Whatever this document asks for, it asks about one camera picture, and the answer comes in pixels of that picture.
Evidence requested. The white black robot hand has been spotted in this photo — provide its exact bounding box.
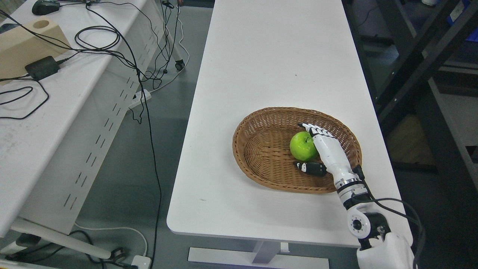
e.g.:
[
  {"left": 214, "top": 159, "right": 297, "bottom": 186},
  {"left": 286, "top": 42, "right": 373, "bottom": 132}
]
[{"left": 294, "top": 123, "right": 360, "bottom": 189}]

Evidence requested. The green apple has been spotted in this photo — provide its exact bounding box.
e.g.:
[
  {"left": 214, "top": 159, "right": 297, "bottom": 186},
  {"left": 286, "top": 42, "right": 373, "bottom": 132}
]
[{"left": 289, "top": 131, "right": 318, "bottom": 161}]

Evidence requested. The black metal left shelf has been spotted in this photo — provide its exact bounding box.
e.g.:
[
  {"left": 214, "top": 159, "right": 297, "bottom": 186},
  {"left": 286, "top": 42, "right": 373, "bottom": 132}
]
[{"left": 342, "top": 0, "right": 477, "bottom": 213}]

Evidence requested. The brown wicker basket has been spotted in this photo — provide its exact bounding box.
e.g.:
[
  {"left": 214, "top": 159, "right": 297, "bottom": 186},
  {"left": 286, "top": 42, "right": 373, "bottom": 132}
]
[{"left": 232, "top": 107, "right": 362, "bottom": 194}]

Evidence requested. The white standing desk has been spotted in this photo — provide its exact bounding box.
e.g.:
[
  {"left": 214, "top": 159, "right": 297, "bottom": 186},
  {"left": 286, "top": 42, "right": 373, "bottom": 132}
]
[{"left": 166, "top": 0, "right": 413, "bottom": 269}]

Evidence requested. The white power strip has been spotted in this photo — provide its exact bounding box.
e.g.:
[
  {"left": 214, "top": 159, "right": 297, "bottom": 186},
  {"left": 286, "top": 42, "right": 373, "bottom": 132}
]
[
  {"left": 131, "top": 255, "right": 152, "bottom": 269},
  {"left": 128, "top": 89, "right": 151, "bottom": 109}
]

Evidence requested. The white perforated panel desk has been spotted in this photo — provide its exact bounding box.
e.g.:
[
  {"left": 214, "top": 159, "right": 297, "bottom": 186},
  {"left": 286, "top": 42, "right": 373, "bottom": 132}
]
[{"left": 1, "top": 0, "right": 163, "bottom": 260}]

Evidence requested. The black power adapter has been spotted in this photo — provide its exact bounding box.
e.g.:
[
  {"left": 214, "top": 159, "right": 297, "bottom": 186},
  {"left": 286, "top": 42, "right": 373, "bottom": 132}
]
[{"left": 24, "top": 56, "right": 60, "bottom": 81}]

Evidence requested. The beige foam block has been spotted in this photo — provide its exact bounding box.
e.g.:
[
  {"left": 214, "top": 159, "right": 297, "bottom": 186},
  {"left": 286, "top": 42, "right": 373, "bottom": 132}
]
[{"left": 0, "top": 16, "right": 70, "bottom": 79}]

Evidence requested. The black computer mouse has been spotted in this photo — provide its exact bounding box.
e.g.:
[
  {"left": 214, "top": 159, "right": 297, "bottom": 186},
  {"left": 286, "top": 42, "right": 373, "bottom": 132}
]
[{"left": 31, "top": 0, "right": 61, "bottom": 16}]

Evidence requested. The long black cable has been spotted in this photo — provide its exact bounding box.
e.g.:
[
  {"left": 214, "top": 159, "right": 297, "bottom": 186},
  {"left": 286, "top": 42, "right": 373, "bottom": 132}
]
[{"left": 86, "top": 2, "right": 165, "bottom": 269}]

